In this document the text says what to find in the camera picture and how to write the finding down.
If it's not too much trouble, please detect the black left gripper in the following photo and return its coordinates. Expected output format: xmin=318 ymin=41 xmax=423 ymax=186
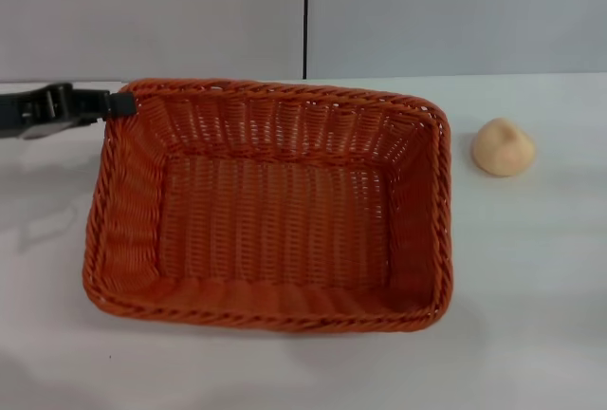
xmin=0 ymin=82 xmax=138 ymax=141

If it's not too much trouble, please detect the orange woven rectangular basket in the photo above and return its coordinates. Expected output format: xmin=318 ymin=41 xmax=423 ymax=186
xmin=81 ymin=78 xmax=453 ymax=335

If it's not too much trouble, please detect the peach-coloured bun toy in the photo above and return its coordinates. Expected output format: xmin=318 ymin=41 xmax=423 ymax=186
xmin=471 ymin=117 xmax=537 ymax=177

